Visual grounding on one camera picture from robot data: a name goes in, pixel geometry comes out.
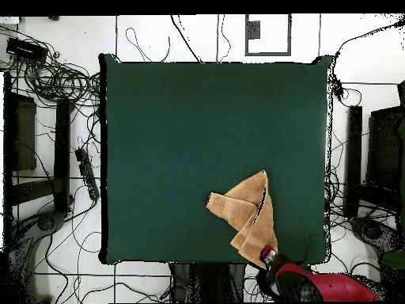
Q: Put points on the orange terry towel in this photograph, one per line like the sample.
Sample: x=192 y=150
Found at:
x=246 y=209

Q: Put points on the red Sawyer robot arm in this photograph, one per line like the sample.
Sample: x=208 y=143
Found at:
x=341 y=286

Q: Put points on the dark flat panel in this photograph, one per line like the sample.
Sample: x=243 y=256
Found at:
x=384 y=148
x=25 y=133

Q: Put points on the dark grey stand foot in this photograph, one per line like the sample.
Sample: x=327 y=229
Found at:
x=49 y=221
x=373 y=232

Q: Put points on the dark green table cloth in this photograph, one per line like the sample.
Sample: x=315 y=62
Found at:
x=142 y=110

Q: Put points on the black power strip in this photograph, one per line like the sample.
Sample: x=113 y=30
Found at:
x=87 y=174

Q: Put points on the small dark grey plate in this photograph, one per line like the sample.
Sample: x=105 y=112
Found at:
x=253 y=29

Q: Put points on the black rectangular device box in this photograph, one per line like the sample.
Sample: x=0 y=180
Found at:
x=27 y=50

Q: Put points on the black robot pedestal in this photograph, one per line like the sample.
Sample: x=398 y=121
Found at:
x=182 y=281

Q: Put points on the black upright stand post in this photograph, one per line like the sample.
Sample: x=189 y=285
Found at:
x=62 y=152
x=353 y=158

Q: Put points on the grey square floor frame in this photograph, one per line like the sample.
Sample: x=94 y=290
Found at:
x=288 y=34

